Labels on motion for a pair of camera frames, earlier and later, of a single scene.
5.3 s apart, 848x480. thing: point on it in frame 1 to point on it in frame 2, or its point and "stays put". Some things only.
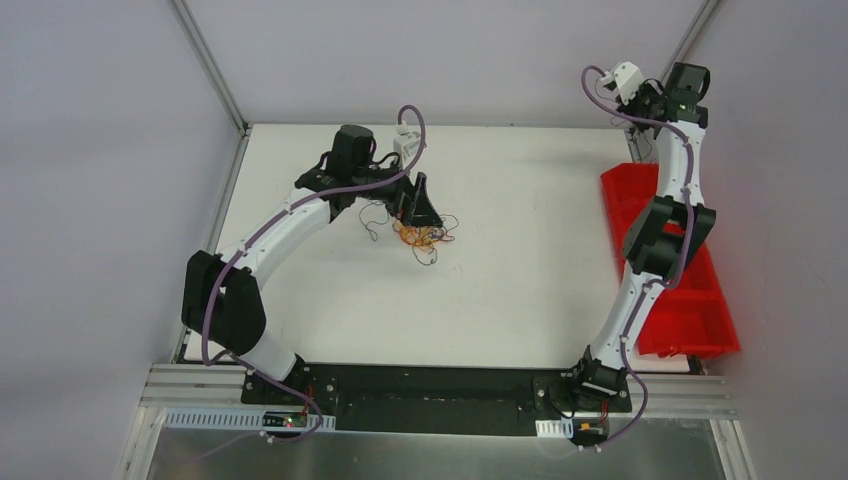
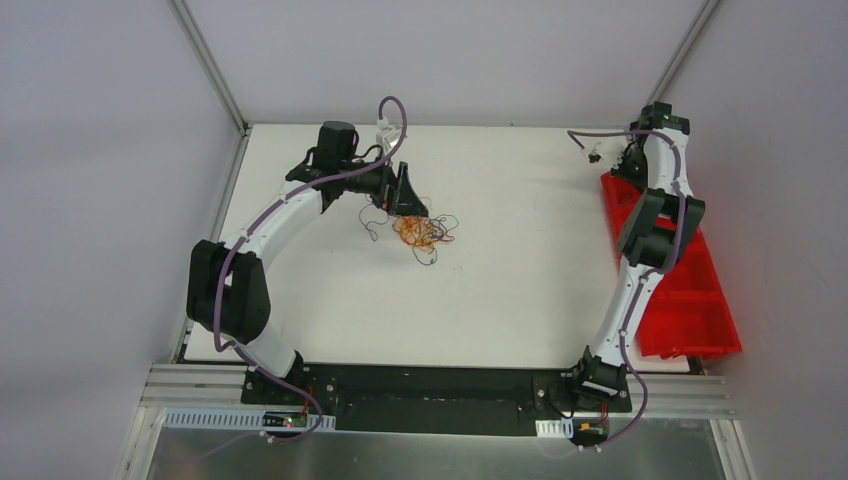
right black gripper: [645, 105] to [622, 162]
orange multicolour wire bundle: [424, 238] stays put
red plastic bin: [693, 318] stays put
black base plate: [437, 399] stays put
